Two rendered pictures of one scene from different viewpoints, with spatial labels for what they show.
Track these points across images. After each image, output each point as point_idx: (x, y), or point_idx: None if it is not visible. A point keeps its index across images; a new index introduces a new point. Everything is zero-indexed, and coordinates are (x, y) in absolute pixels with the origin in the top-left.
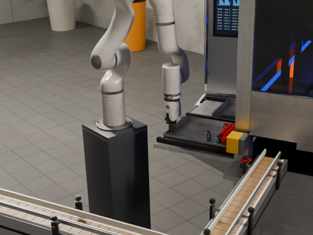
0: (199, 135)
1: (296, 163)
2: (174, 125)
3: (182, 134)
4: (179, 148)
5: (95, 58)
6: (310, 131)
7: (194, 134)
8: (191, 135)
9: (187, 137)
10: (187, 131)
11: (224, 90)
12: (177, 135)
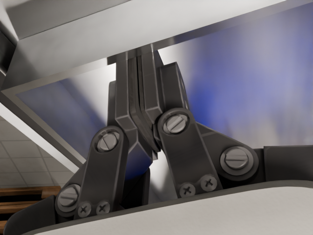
0: (268, 129)
1: None
2: (155, 159)
3: (217, 70)
4: (56, 159)
5: None
6: None
7: (269, 110)
8: (243, 107)
9: (194, 113)
10: (307, 47)
11: None
12: (177, 57)
